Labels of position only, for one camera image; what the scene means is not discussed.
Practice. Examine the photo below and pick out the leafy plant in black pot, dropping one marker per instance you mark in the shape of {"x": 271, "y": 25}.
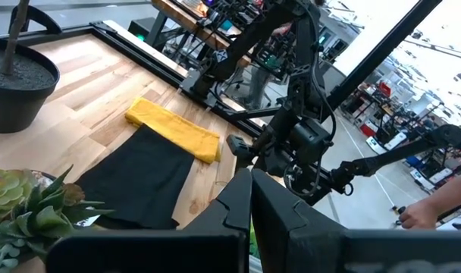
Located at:
{"x": 18, "y": 106}

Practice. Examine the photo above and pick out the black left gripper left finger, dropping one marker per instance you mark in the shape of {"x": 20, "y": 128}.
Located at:
{"x": 230, "y": 212}

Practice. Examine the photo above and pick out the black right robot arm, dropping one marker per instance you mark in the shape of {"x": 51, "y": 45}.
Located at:
{"x": 306, "y": 76}

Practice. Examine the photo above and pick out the black box green light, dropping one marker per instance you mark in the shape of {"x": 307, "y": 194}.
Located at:
{"x": 143, "y": 30}

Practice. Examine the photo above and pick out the wooden workbench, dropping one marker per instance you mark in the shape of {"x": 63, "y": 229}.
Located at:
{"x": 185, "y": 22}

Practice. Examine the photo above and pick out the person's forearm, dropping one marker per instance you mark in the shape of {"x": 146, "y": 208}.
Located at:
{"x": 454, "y": 193}

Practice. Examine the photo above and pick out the yellow cloth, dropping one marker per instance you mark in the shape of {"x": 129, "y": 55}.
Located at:
{"x": 173, "y": 129}

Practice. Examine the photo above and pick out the succulent plant in bowl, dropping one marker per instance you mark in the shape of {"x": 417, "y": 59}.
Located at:
{"x": 33, "y": 220}

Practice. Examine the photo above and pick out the person's hand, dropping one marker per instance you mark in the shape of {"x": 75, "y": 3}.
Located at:
{"x": 420, "y": 214}

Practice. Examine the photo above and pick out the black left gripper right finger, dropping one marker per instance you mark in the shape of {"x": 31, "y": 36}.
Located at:
{"x": 291, "y": 239}

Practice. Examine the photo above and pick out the black cloth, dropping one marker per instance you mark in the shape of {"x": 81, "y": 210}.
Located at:
{"x": 139, "y": 178}

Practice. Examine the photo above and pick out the person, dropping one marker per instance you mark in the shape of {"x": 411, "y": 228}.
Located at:
{"x": 259, "y": 87}

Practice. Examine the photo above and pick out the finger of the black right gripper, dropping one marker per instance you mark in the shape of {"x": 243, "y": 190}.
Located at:
{"x": 236, "y": 144}
{"x": 247, "y": 155}

